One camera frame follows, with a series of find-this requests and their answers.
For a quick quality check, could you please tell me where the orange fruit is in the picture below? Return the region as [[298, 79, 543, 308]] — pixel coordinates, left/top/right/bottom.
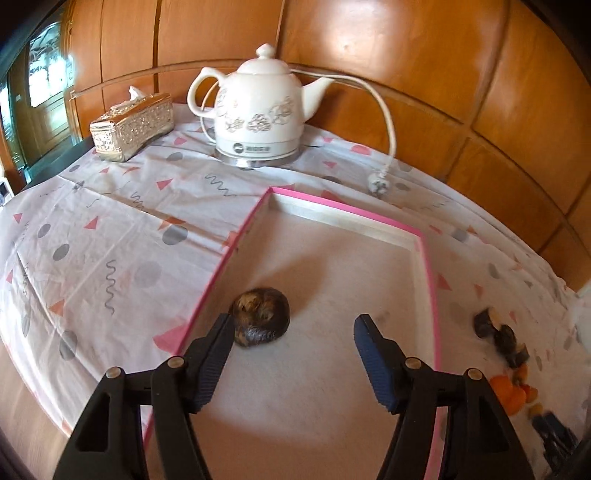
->
[[500, 383, 527, 416], [489, 375, 514, 402]]

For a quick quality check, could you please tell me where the dark cut yam piece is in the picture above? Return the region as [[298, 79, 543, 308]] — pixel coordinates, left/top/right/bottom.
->
[[473, 307, 501, 338]]

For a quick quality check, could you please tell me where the dark brown taro root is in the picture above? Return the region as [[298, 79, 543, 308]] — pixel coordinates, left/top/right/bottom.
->
[[229, 287, 290, 348]]

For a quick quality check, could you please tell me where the small yellow potato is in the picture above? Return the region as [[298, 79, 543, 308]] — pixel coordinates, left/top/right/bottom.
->
[[528, 402, 544, 419]]

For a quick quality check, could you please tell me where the red tomato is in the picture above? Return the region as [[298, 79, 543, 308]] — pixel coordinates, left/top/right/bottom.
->
[[522, 384, 539, 404]]

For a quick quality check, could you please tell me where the small orange carrot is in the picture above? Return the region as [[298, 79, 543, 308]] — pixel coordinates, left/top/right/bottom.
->
[[512, 363, 529, 386]]

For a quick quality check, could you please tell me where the dark yam chunk pale end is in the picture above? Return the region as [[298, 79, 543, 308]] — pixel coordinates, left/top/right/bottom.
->
[[506, 344, 530, 370]]

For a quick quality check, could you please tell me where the dark round root vegetable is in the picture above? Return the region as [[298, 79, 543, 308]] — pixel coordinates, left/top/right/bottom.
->
[[493, 324, 517, 357]]

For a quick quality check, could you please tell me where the patterned white tablecloth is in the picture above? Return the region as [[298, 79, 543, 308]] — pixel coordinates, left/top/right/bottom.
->
[[1, 105, 590, 479]]

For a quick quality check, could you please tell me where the pink shallow tray box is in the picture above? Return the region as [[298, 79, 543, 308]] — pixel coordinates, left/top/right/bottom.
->
[[177, 190, 439, 479]]

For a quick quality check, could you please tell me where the ornate silver tissue box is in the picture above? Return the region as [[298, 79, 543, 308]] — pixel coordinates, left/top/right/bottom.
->
[[89, 86, 174, 162]]

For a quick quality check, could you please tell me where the wooden door with glass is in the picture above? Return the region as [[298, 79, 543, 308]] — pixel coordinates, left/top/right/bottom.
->
[[1, 5, 74, 182]]

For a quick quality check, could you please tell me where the white ceramic electric kettle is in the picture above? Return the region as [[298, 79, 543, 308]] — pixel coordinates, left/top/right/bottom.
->
[[186, 43, 334, 168]]

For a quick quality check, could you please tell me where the white kettle power cord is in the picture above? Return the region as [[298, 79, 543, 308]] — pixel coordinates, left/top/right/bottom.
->
[[198, 68, 399, 200]]

